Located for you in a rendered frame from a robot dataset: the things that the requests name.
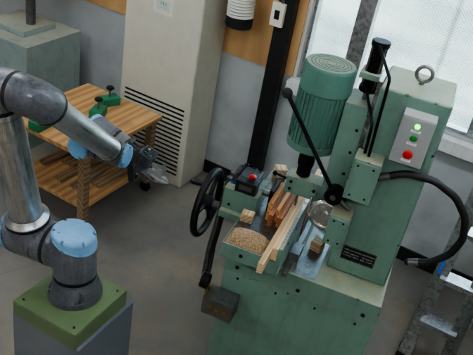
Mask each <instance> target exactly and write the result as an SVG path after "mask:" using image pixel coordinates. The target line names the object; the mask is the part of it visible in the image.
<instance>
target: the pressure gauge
mask: <svg viewBox="0 0 473 355"><path fill-rule="evenodd" d="M211 279H212V274H211V273H208V272H206V271H203V273H202V274H201V277H200V279H199V282H198V286H199V287H201V288H204V289H205V292H206V291H209V290H210V281H211Z"/></svg>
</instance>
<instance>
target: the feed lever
mask: <svg viewBox="0 0 473 355"><path fill-rule="evenodd" d="M292 95H293V91H292V89H290V88H288V87H286V88H284V89H283V90H282V96H283V97H284V98H285V99H288V100H289V103H290V105H291V107H292V109H293V111H294V114H295V116H296V118H297V120H298V123H299V125H300V126H301V129H302V131H303V134H304V135H305V138H306V139H307V142H308V144H309V146H310V148H311V150H312V153H313V155H314V157H315V159H316V161H317V164H318V166H319V167H320V170H321V172H322V174H323V176H324V178H325V180H326V183H327V185H328V188H327V190H326V192H325V193H324V200H325V201H326V202H327V203H328V204H330V205H332V206H336V205H338V204H341V205H342V206H343V207H344V208H345V209H346V210H347V211H350V210H351V207H350V206H349V205H348V204H347V203H346V202H345V201H344V200H343V197H342V195H343V191H344V189H343V187H342V186H341V185H339V184H336V183H334V184H332V183H331V181H330V179H329V177H328V175H327V172H326V170H325V169H324V166H323V164H322V162H321V160H320V157H319V156H318V153H317V151H316V149H315V147H314V144H313V142H312V140H311V138H310V135H309V134H308V131H307V130H306V128H305V125H304V123H303V121H302V119H301V116H300V114H299V112H298V110H297V108H296V105H295V103H294V101H293V99H292Z"/></svg>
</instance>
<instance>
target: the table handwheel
mask: <svg viewBox="0 0 473 355"><path fill-rule="evenodd" d="M213 179H214V180H213ZM212 181H213V183H212V186H211V188H210V191H209V193H208V194H206V192H207V189H208V187H209V186H210V184H211V182H212ZM224 181H225V175H224V172H223V170H222V169H221V168H214V169H212V170H211V171H210V172H209V174H208V175H207V176H206V178H205V180H204V181H203V183H202V185H201V187H200V189H199V191H198V194H197V196H196V199H195V202H194V206H193V209H192V212H191V218H190V232H191V234H192V235H193V236H194V237H200V236H201V235H202V234H203V233H204V232H205V231H206V230H207V229H208V227H209V225H210V223H211V222H212V220H213V218H214V215H215V213H216V211H217V209H218V206H219V204H220V199H221V196H222V191H223V187H224ZM216 184H217V188H216V192H215V196H213V192H214V190H215V186H216ZM203 209H205V210H206V219H205V220H204V222H203V224H202V225H201V227H200V228H199V229H197V221H198V215H199V213H200V212H202V210H203Z"/></svg>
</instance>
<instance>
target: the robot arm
mask: <svg viewBox="0 0 473 355"><path fill-rule="evenodd" d="M23 117H26V118H28V119H30V120H32V121H34V122H36V123H38V124H39V125H42V126H52V127H54V128H56V129H57V130H58V131H60V132H62V133H63V134H64V135H66V136H68V137H69V138H70V139H69V140H68V150H69V152H70V154H71V155H72V156H73V157H74V158H76V159H79V160H82V159H85V158H86V157H89V158H92V159H95V160H97V161H101V162H104V163H107V164H111V165H113V166H116V167H118V168H126V167H127V176H128V181H129V182H134V181H135V180H137V179H138V178H139V174H140V175H141V176H142V177H143V178H146V179H147V180H150V181H152V182H153V181H154V182H158V183H162V184H166V185H167V184H168V183H169V182H168V179H167V178H166V176H165V173H166V170H167V167H166V166H165V165H161V166H158V165H156V164H154V163H153V162H154V161H155V160H156V158H157V155H158V152H157V151H156V150H154V149H153V148H151V147H150V146H149V145H147V146H145V145H144V146H145V147H141V146H140V145H139V144H137V143H136V142H135V141H136V139H135V138H131V137H130V136H128V135H127V134H125V133H124V132H123V131H122V130H121V129H119V128H118V127H116V126H115V125H114V124H112V123H111V122H110V121H109V120H107V119H106V118H105V117H103V116H102V115H100V114H96V115H94V116H92V117H91V118H88V117H86V116H85V115H84V114H83V113H81V112H80V111H78V110H77V109H76V108H75V107H73V106H72V105H70V104H69V103H68V99H67V96H66V95H65V94H64V93H63V92H62V91H61V90H60V89H58V88H57V87H55V86H53V85H51V84H50V83H48V82H46V81H44V80H42V79H39V78H38V77H35V76H33V75H31V74H28V73H24V72H20V71H18V70H14V69H11V68H7V67H4V66H0V184H1V189H2V192H3V196H4V200H5V203H6V208H7V212H6V213H5V214H4V215H3V217H2V218H1V223H0V245H1V246H2V247H3V248H5V249H7V250H9V251H10V252H13V253H15V254H19V255H21V256H24V257H26V258H29V259H32V260H33V261H36V262H39V263H42V264H44V265H46V266H49V267H51V268H52V274H53V276H52V278H51V280H50V282H49V285H48V287H47V297H48V300H49V301H50V303H51V304H52V305H54V306H55V307H56V308H58V309H61V310H64V311H81V310H85V309H88V308H90V307H92V306H93V305H95V304H96V303H97V302H98V301H99V300H100V298H101V297H102V294H103V285H102V282H101V280H100V279H99V276H98V274H97V246H98V241H97V238H96V231H95V229H94V228H93V226H92V225H90V224H89V223H86V222H85V221H84V220H80V219H76V218H69V219H66V220H61V221H58V222H56V221H54V220H52V219H51V215H50V212H49V209H48V207H47V206H46V205H45V204H43V203H42V201H41V198H40V194H39V188H38V184H37V178H36V175H35V171H34V165H33V161H32V155H31V151H30V145H29V142H28V138H27V132H26V128H25V122H24V118H23Z"/></svg>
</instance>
